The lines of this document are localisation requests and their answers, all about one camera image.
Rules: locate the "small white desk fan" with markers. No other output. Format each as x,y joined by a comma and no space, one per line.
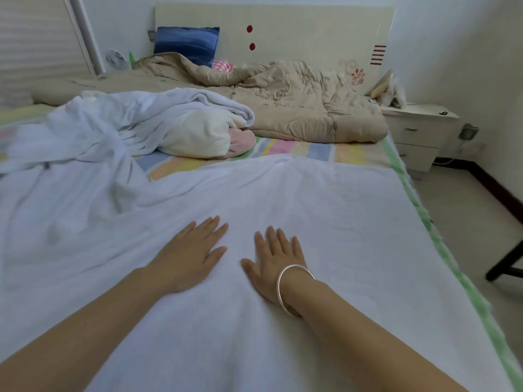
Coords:
116,58

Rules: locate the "blue pillow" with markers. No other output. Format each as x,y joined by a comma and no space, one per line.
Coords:
186,45

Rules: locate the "cream fleece blanket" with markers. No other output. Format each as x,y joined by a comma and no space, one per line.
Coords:
196,134

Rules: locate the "black clothes rack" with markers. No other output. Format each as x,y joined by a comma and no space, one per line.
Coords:
507,261

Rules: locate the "green bottle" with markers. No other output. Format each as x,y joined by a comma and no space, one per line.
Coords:
132,61

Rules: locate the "person's left hand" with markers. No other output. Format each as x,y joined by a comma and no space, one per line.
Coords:
184,261

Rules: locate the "wall switch plate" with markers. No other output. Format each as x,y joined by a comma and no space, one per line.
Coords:
151,36

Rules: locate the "white nightstand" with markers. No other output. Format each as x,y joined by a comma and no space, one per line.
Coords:
421,134

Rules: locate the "white towel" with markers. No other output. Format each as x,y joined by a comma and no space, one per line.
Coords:
368,241

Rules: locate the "beige quilt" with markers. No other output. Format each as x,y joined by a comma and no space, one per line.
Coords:
302,102

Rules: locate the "cream plush toy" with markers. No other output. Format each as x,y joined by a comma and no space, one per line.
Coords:
386,89

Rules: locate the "pink patterned pillow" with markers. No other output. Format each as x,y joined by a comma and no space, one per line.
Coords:
223,67

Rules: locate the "black wall plug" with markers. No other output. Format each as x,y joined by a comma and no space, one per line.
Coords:
469,132

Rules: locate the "striped pastel bed sheet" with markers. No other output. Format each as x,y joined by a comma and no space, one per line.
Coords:
327,151

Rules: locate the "person's left forearm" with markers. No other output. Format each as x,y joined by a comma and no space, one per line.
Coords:
73,343

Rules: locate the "white headboard with red dots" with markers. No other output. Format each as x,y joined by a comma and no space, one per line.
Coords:
319,32

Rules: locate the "person's right hand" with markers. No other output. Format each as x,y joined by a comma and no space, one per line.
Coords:
274,269

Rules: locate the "dark brown baseboard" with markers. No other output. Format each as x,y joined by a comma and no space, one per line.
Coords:
490,183

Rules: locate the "person's right forearm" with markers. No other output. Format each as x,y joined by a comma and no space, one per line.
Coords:
368,347

